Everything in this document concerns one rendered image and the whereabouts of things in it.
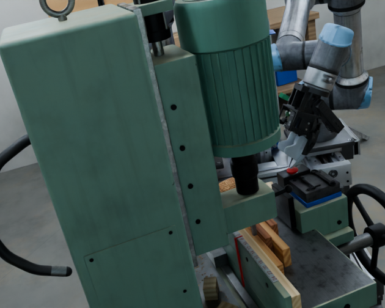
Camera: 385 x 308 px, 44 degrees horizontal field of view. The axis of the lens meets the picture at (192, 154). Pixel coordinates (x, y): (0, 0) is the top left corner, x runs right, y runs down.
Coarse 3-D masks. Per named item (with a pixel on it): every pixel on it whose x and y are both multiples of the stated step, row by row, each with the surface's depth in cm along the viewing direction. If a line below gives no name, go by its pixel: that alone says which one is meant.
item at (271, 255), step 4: (252, 236) 114; (256, 236) 114; (256, 240) 112; (260, 240) 112; (260, 244) 111; (264, 244) 110; (264, 248) 109; (268, 248) 109; (268, 252) 108; (272, 252) 107; (268, 256) 106; (272, 256) 106; (272, 260) 105; (276, 260) 105; (276, 264) 103; (280, 264) 103; (280, 268) 103
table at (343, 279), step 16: (288, 240) 117; (304, 240) 116; (320, 240) 114; (336, 240) 120; (304, 256) 110; (320, 256) 109; (336, 256) 108; (288, 272) 106; (304, 272) 105; (320, 272) 104; (336, 272) 104; (352, 272) 103; (256, 288) 109; (304, 288) 101; (320, 288) 100; (336, 288) 99; (352, 288) 98; (368, 288) 99; (272, 304) 101; (304, 304) 97; (320, 304) 96; (336, 304) 97; (352, 304) 99; (368, 304) 100
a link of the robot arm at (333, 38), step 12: (324, 24) 114; (336, 24) 111; (324, 36) 112; (336, 36) 110; (348, 36) 111; (324, 48) 112; (336, 48) 111; (348, 48) 113; (312, 60) 114; (324, 60) 112; (336, 60) 112; (336, 72) 113
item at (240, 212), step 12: (228, 192) 109; (264, 192) 106; (228, 204) 104; (240, 204) 104; (252, 204) 105; (264, 204) 106; (228, 216) 104; (240, 216) 105; (252, 216) 107; (264, 216) 108; (276, 216) 109; (228, 228) 106; (240, 228) 107
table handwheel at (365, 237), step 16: (352, 192) 129; (368, 192) 121; (384, 192) 119; (384, 208) 117; (352, 224) 138; (368, 224) 127; (352, 240) 124; (368, 240) 124; (384, 240) 122; (368, 272) 133
